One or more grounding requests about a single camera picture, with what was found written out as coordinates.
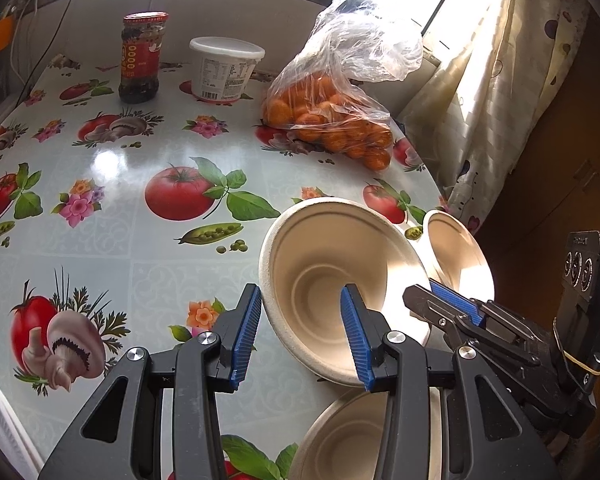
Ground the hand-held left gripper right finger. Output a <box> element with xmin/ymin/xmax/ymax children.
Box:
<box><xmin>340</xmin><ymin>282</ymin><xmax>563</xmax><ymax>480</ymax></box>

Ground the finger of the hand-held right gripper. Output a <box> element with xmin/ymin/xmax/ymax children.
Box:
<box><xmin>402</xmin><ymin>284</ymin><xmax>543</xmax><ymax>367</ymax></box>
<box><xmin>429</xmin><ymin>279</ymin><xmax>521</xmax><ymax>331</ymax></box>

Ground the beige paper bowl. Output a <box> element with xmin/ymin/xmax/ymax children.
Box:
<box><xmin>258</xmin><ymin>197</ymin><xmax>433</xmax><ymax>388</ymax></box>
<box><xmin>422</xmin><ymin>209</ymin><xmax>496</xmax><ymax>306</ymax></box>
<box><xmin>289</xmin><ymin>385</ymin><xmax>443</xmax><ymax>480</ymax></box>

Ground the cream patterned curtain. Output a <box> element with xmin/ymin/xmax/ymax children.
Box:
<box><xmin>395</xmin><ymin>0</ymin><xmax>588</xmax><ymax>236</ymax></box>

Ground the brown wooden cabinet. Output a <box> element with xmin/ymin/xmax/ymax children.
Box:
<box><xmin>475</xmin><ymin>0</ymin><xmax>600</xmax><ymax>311</ymax></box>

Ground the vegetable print vinyl tablecloth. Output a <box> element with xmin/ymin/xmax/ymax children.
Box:
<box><xmin>0</xmin><ymin>52</ymin><xmax>481</xmax><ymax>480</ymax></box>

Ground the clear plastic bag of oranges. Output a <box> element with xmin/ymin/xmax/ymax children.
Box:
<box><xmin>260</xmin><ymin>0</ymin><xmax>425</xmax><ymax>173</ymax></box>

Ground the glass jar with red label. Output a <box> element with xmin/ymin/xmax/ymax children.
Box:
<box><xmin>118</xmin><ymin>11</ymin><xmax>167</xmax><ymax>105</ymax></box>

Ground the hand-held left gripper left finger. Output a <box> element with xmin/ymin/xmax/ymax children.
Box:
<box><xmin>37</xmin><ymin>282</ymin><xmax>263</xmax><ymax>480</ymax></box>

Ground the white plastic tub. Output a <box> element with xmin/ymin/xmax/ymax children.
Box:
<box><xmin>188</xmin><ymin>36</ymin><xmax>266</xmax><ymax>104</ymax></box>

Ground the black cable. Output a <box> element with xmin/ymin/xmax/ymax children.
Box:
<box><xmin>15</xmin><ymin>0</ymin><xmax>88</xmax><ymax>101</ymax></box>

